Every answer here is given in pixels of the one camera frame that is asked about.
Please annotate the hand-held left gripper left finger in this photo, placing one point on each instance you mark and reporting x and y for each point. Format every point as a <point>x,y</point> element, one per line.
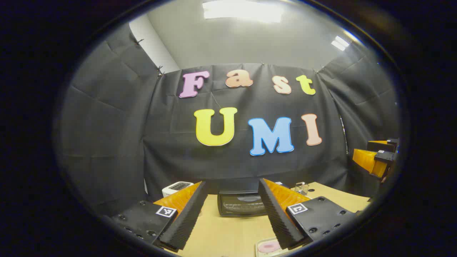
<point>187,217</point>

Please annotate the small ceiling light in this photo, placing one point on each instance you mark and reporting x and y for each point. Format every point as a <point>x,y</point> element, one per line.
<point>340,43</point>

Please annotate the black backdrop cloth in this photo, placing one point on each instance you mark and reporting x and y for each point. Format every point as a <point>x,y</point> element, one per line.
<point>178,150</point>

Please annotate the white rectangular food plate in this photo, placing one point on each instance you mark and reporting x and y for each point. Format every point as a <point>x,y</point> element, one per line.
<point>262,251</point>

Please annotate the pink meat slice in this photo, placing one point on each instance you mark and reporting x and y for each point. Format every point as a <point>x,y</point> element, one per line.
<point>268,246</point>

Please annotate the black electric oven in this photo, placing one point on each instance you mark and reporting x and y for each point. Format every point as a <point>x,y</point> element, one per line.
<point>239,205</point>

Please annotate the white toaster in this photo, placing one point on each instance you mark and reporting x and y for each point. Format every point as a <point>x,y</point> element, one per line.
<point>176,187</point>

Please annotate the large ceiling light panel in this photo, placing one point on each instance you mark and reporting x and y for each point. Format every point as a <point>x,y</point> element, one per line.
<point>242,10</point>

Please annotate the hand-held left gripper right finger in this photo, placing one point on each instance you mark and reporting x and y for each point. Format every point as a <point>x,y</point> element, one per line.
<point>276,214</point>

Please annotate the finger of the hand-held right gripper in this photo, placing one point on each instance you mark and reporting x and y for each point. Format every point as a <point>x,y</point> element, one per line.
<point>367,160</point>
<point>383,144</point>

